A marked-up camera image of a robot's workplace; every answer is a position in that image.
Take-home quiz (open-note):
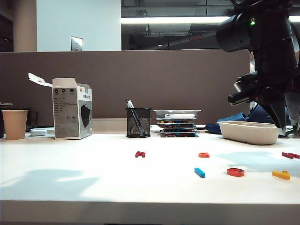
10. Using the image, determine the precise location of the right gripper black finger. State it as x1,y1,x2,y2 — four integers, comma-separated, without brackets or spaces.
264,99,287,129
285,92,300,128

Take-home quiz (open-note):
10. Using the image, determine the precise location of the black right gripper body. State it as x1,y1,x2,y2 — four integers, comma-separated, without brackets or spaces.
227,72,293,106

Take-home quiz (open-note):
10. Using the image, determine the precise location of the yellow letter v magnet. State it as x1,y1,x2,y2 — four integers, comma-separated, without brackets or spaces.
271,170,291,180

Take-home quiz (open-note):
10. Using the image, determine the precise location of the orange letter o magnet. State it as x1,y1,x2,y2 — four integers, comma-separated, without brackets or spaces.
226,167,246,177

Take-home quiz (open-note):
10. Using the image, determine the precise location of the blue foam slipper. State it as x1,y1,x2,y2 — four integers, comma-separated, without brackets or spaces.
243,103,293,126
205,112,249,135

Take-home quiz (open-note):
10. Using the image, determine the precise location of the person in white shirt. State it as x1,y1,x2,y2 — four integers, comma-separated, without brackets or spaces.
249,52,256,74

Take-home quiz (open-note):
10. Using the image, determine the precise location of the beige oval tray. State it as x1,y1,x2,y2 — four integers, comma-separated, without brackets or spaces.
217,120,281,145

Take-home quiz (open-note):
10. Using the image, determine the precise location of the clear plastic tray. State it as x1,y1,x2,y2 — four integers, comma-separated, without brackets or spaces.
152,109,202,121

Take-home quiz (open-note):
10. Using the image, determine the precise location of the long ceiling light strip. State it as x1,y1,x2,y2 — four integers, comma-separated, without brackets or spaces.
120,15,300,24

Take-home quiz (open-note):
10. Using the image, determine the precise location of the black mesh pen holder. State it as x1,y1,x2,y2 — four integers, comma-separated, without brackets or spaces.
125,107,152,139

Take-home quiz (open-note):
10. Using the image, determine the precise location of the black white pen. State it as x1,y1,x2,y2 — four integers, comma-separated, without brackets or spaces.
126,99,145,137

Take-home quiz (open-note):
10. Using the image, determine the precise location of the brown desk partition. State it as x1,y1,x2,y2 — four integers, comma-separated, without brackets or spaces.
0,48,251,135

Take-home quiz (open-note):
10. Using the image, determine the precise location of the white grey mask box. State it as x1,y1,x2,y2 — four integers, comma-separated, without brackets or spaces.
28,72,93,141

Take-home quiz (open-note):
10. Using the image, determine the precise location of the small white case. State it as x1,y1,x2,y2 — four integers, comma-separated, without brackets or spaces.
30,129,49,137

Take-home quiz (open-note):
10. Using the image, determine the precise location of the black mug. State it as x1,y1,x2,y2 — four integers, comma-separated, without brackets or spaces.
25,110,38,132

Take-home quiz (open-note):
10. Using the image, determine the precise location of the brown paper cup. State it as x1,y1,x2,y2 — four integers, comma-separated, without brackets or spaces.
1,110,29,141

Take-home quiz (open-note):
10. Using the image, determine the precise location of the metal wall switch plate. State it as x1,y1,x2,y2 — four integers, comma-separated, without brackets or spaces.
71,36,84,52

